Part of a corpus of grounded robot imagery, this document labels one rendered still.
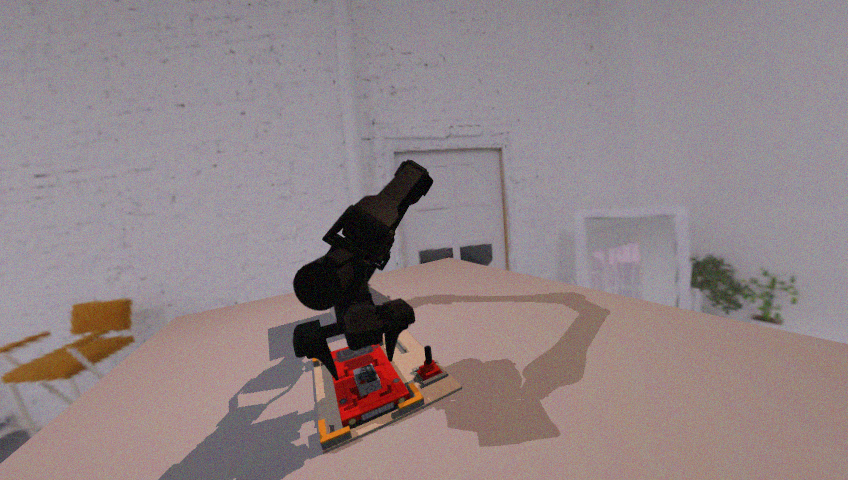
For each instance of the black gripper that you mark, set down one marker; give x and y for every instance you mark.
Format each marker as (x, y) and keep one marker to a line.
(309, 338)

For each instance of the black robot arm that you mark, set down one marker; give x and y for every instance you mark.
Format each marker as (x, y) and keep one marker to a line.
(369, 229)

